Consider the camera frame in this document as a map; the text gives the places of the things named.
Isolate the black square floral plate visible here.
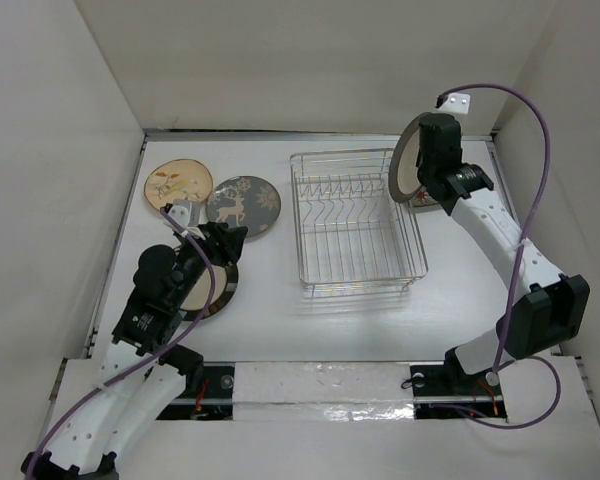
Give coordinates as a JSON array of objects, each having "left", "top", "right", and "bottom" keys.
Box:
[{"left": 410, "top": 186, "right": 439, "bottom": 208}]

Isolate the striped rim cream plate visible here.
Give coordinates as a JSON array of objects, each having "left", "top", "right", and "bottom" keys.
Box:
[{"left": 181, "top": 265, "right": 239, "bottom": 322}]

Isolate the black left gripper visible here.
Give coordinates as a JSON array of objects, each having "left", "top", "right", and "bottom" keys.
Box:
[{"left": 170, "top": 220, "right": 246, "bottom": 306}]

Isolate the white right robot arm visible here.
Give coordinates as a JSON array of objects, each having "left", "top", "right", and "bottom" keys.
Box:
[{"left": 416, "top": 113, "right": 590, "bottom": 393}]

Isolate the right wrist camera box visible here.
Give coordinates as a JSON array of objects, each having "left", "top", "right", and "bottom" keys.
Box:
[{"left": 435, "top": 92, "right": 471, "bottom": 116}]

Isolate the grey reindeer plate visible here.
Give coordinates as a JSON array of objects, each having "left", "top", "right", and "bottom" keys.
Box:
[{"left": 206, "top": 176, "right": 281, "bottom": 238}]

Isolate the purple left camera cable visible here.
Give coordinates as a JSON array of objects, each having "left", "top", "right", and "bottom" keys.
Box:
[{"left": 27, "top": 208, "right": 216, "bottom": 479}]

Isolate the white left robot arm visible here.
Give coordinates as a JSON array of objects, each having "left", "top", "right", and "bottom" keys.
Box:
[{"left": 21, "top": 222, "right": 248, "bottom": 479}]

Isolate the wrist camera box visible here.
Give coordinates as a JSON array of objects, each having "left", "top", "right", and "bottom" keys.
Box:
[
  {"left": 435, "top": 92, "right": 471, "bottom": 116},
  {"left": 165, "top": 199, "right": 201, "bottom": 228}
]

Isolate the wire dish rack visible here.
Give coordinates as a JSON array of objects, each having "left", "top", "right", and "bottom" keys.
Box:
[{"left": 290, "top": 148, "right": 428, "bottom": 298}]

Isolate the beige bird pattern plate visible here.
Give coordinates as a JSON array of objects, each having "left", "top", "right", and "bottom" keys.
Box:
[{"left": 144, "top": 158, "right": 214, "bottom": 210}]

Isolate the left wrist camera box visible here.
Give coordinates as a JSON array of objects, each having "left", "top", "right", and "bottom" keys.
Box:
[{"left": 165, "top": 199, "right": 201, "bottom": 228}]

